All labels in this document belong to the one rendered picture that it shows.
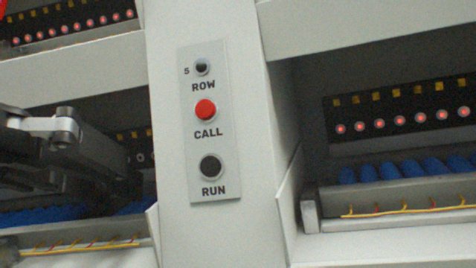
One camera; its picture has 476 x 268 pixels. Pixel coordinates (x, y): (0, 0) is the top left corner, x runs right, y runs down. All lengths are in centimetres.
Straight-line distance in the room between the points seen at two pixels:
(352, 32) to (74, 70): 23
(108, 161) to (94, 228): 10
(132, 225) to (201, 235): 10
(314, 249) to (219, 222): 7
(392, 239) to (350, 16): 16
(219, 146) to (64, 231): 19
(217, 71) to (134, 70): 8
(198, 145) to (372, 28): 15
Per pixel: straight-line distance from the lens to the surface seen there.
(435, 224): 33
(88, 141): 30
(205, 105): 30
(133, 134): 51
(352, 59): 50
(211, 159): 29
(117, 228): 39
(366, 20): 31
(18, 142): 28
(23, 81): 41
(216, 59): 31
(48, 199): 58
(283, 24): 31
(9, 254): 44
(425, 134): 46
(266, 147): 29
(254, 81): 30
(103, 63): 36
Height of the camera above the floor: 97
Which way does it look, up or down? 8 degrees up
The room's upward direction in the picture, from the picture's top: 6 degrees counter-clockwise
